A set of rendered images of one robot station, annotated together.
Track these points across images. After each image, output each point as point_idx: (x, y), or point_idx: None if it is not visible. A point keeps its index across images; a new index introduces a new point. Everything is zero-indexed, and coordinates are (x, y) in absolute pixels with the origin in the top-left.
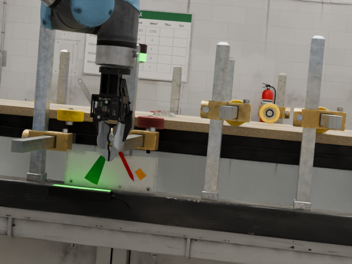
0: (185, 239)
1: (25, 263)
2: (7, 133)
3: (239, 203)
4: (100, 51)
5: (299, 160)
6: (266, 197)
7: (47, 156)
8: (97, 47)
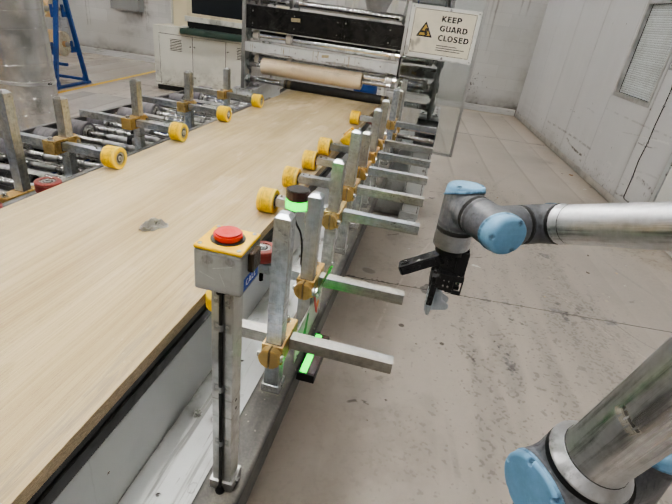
0: None
1: None
2: (151, 381)
3: (336, 273)
4: (468, 242)
5: (346, 222)
6: None
7: (186, 361)
8: (465, 240)
